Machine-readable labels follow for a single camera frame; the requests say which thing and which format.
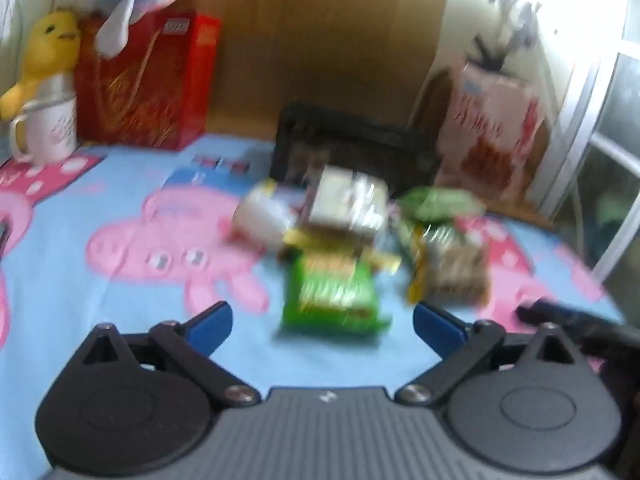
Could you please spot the light green snack packet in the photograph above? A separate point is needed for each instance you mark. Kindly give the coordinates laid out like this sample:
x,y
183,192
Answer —
x,y
440,202

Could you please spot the black clothes hanger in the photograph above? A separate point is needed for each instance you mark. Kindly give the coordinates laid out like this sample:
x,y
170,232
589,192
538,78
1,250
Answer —
x,y
487,52

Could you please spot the white snack packet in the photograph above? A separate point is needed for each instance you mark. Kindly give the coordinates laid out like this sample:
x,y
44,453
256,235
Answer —
x,y
260,217

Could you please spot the white window frame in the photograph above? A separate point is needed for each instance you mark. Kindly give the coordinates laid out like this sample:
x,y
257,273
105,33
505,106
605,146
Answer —
x,y
590,125

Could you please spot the yellow duck plush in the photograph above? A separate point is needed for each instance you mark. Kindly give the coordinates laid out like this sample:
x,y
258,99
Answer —
x,y
47,55

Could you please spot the large pink snack bag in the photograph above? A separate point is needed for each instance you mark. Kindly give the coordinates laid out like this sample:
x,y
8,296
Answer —
x,y
492,130

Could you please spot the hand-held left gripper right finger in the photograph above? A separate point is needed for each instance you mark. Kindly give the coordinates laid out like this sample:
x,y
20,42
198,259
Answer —
x,y
434,327

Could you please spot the red gift bag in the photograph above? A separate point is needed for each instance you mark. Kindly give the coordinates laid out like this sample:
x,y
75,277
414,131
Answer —
x,y
147,85

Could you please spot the black storage basket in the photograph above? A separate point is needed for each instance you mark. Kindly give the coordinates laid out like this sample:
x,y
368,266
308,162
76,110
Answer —
x,y
345,140

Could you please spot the yellow brown snack packet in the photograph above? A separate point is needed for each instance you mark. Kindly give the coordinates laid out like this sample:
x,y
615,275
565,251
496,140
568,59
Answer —
x,y
452,265

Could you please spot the wooden headboard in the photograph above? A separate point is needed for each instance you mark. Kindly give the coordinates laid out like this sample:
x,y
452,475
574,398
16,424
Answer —
x,y
320,45

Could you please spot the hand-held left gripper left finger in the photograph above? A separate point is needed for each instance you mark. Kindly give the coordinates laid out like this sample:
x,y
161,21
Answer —
x,y
216,326

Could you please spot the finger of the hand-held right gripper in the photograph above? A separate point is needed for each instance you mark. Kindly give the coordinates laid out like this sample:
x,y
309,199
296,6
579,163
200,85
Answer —
x,y
547,311

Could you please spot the dark green snack packet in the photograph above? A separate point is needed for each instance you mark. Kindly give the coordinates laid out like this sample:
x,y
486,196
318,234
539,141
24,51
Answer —
x,y
327,295

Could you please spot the white mug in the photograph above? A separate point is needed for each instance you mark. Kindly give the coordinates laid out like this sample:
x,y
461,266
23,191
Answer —
x,y
47,127

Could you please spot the cartoon pig printed blanket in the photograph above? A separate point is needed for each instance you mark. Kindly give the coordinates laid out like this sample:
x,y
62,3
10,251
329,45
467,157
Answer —
x,y
125,260

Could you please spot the clear white snack pack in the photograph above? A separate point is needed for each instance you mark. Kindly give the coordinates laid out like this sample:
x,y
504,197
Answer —
x,y
347,200

